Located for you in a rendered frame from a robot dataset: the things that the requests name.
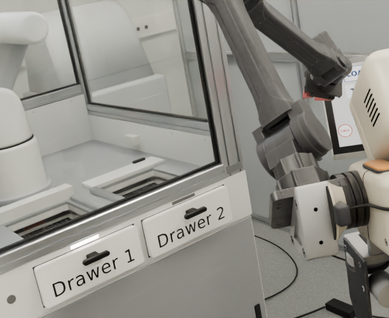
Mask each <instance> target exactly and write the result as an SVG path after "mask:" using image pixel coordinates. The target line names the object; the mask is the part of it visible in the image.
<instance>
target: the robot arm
mask: <svg viewBox="0 0 389 318"><path fill-rule="evenodd" d="M199 1H200V2H202V3H204V4H206V5H207V6H208V8H209V9H210V10H211V12H212V13H213V15H214V16H215V18H216V19H217V22H218V24H219V26H220V28H221V31H222V33H223V35H224V37H225V39H226V41H227V43H228V45H229V47H230V49H231V52H232V54H233V56H234V58H235V60H236V63H237V65H238V67H239V69H240V71H241V73H242V75H243V77H244V79H245V81H246V84H247V86H248V88H249V90H250V93H251V94H252V97H253V99H254V102H255V105H256V108H257V112H258V120H259V123H260V125H261V126H260V127H259V128H257V129H256V130H254V131H253V132H252V134H253V137H254V138H255V141H256V143H257V145H256V152H257V156H258V159H259V160H260V162H261V164H262V166H263V167H264V168H265V170H266V171H267V172H268V174H269V175H270V176H272V177H273V178H274V179H276V191H274V192H272V193H271V194H270V201H269V221H270V225H271V227H272V228H273V229H277V228H283V227H288V226H291V217H292V210H293V197H294V188H295V187H299V186H305V185H308V184H314V183H318V182H323V181H327V182H330V183H331V184H333V185H335V186H338V187H343V186H350V185H349V182H348V180H347V177H341V178H337V179H332V180H330V177H329V174H328V172H327V171H324V170H323V169H322V168H320V167H319V165H318V162H317V161H320V160H323V159H322V156H324V155H326V154H327V152H328V151H330V150H331V149H332V141H331V139H330V136H329V135H328V132H327V131H326V129H325V128H324V126H323V124H322V123H321V122H320V121H319V120H318V119H317V117H316V116H315V115H314V113H313V111H312V109H311V107H310V105H309V104H308V103H307V102H305V101H304V100H300V99H299V100H297V101H296V102H295V101H294V100H293V99H292V98H291V96H290V95H289V93H288V92H287V90H286V88H285V87H284V85H283V83H282V81H281V79H280V77H279V75H278V73H277V71H276V69H275V67H274V65H273V63H272V61H271V59H270V57H269V55H268V53H267V51H266V49H265V47H264V45H263V43H262V41H261V39H260V37H259V35H258V33H257V31H256V29H257V30H259V31H260V32H262V33H263V34H264V35H265V36H266V37H268V38H269V39H271V40H272V41H273V42H275V43H276V44H277V45H278V46H280V47H281V48H283V49H284V50H285V51H286V52H288V53H289V54H291V55H292V56H293V57H295V58H296V59H297V60H298V61H300V62H301V63H302V64H304V65H305V67H306V68H307V70H306V71H305V77H306V83H305V89H304V92H303V98H304V99H305V98H313V97H315V100H324V101H332V100H333V99H335V97H338V98H340V97H341V96H342V80H343V79H344V78H345V77H346V76H348V75H349V74H350V73H351V71H352V63H351V61H350V60H349V59H348V58H347V57H346V56H344V55H343V53H342V52H341V50H340V49H338V48H337V46H336V45H335V44H334V42H333V40H332V39H331V37H330V35H329V34H328V33H327V31H324V32H322V33H319V34H317V35H316V36H314V37H313V38H310V37H309V36H308V35H307V34H306V33H305V32H303V31H302V30H301V29H299V28H298V27H297V26H296V25H295V24H294V23H292V22H291V21H290V20H288V19H287V18H286V17H285V16H284V15H282V14H281V13H280V12H278V10H276V9H275V8H274V7H273V6H271V5H270V4H269V3H268V2H267V1H266V0H199Z"/></svg>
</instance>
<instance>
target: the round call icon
mask: <svg viewBox="0 0 389 318"><path fill-rule="evenodd" d="M337 131H338V135H339V138H348V137H353V136H354V133H353V129H352V123H348V124H339V125H337Z"/></svg>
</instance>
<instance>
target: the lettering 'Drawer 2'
mask: <svg viewBox="0 0 389 318"><path fill-rule="evenodd" d="M220 208H221V209H222V212H221V214H220V216H219V218H218V220H220V219H222V218H224V217H222V218H221V215H222V213H223V208H222V207H219V208H218V209H220ZM218 209H217V210H218ZM210 216H211V215H209V216H207V223H208V225H209V217H210ZM201 220H203V221H204V222H202V223H199V222H200V221H201ZM203 223H205V220H204V219H200V220H199V221H198V227H199V228H204V227H205V226H206V225H204V226H203V227H200V225H201V224H203ZM185 227H186V229H187V232H188V234H190V227H191V228H192V230H193V232H195V222H194V228H193V227H192V225H191V224H190V225H189V230H188V228H187V226H185ZM179 230H181V232H180V233H178V235H179V234H181V233H182V236H181V237H179V236H178V235H177V238H178V239H181V238H182V237H184V233H183V229H181V228H180V229H178V230H177V232H178V231H179ZM173 233H175V231H174V232H172V233H171V234H170V237H171V242H173V239H172V234H173ZM162 235H165V237H166V243H165V244H164V245H161V242H160V236H162ZM158 242H159V245H160V248H161V247H163V246H165V245H166V244H167V243H168V236H167V234H165V233H163V234H161V235H159V236H158Z"/></svg>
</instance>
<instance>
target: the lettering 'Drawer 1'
mask: <svg viewBox="0 0 389 318"><path fill-rule="evenodd" d="M126 252H128V253H129V258H130V261H128V263H129V262H132V261H134V259H131V253H130V250H129V249H128V250H126V251H125V253H126ZM117 259H118V257H117V258H116V259H115V260H117ZM115 260H112V261H113V266H114V269H116V267H115ZM106 264H108V267H106V268H103V267H104V265H106ZM104 265H103V266H102V271H103V273H105V274H106V273H109V272H111V270H109V271H107V272H104V269H107V268H109V267H110V264H109V263H107V262H106V263H105V264H104ZM98 270H99V266H98V267H97V275H96V273H95V271H94V269H92V270H91V276H90V275H89V273H88V272H86V273H87V275H88V277H89V278H90V280H93V272H94V274H95V276H96V278H98ZM80 276H82V278H81V279H79V280H78V281H77V285H78V286H81V285H82V284H85V280H84V276H83V275H82V274H81V275H79V276H77V277H76V279H77V278H78V277H80ZM73 279H74V278H72V279H71V280H70V281H69V280H68V284H69V289H70V290H72V289H71V281H72V280H73ZM80 280H83V283H82V284H80V285H79V284H78V282H79V281H80ZM58 283H62V285H63V287H64V289H63V292H62V293H60V294H58V295H57V292H56V289H55V285H56V284H58ZM52 286H53V289H54V293H55V297H58V296H59V295H62V294H63V293H64V292H65V290H66V286H65V284H64V282H62V281H58V282H56V283H54V284H52Z"/></svg>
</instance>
